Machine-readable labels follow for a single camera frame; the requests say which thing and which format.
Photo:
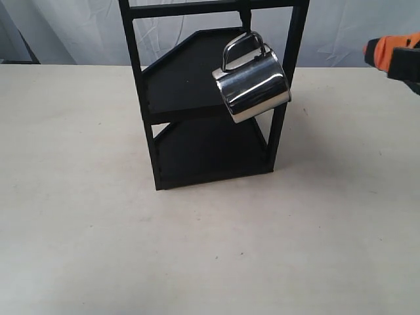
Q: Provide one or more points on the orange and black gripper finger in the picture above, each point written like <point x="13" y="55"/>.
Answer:
<point x="378" y="52"/>
<point x="404" y="67"/>

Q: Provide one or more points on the stainless steel mug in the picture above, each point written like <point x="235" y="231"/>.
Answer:
<point x="254" y="83"/>

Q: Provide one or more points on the black two-tier metal rack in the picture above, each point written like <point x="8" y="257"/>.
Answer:
<point x="190" y="135"/>

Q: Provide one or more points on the grey backdrop curtain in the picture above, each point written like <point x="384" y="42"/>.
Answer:
<point x="91" y="32"/>

